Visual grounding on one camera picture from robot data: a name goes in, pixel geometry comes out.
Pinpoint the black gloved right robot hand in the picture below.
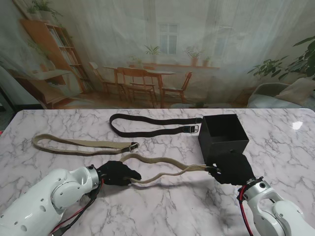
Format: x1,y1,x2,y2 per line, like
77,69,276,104
206,152,256,185

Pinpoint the printed room scene backdrop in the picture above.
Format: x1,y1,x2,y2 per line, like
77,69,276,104
0,0,315,110

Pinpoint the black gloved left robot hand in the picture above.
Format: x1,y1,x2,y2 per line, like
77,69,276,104
97,161,142,187

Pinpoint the red black arm cable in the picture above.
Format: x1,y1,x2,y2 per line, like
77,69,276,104
237,185,254,236
49,181,104,236

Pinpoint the red black left arm cable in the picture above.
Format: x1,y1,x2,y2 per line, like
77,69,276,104
49,181,104,236

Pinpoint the red black right arm cable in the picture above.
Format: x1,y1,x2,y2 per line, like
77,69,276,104
237,185,254,236

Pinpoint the dark brown braided belt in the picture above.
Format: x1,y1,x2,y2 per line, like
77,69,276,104
109,113,203,138

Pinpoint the beige braided belt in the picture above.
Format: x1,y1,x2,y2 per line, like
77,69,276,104
31,134,139,156
120,154,212,185

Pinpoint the black belt storage box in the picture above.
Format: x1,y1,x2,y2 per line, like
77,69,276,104
197,114,250,166

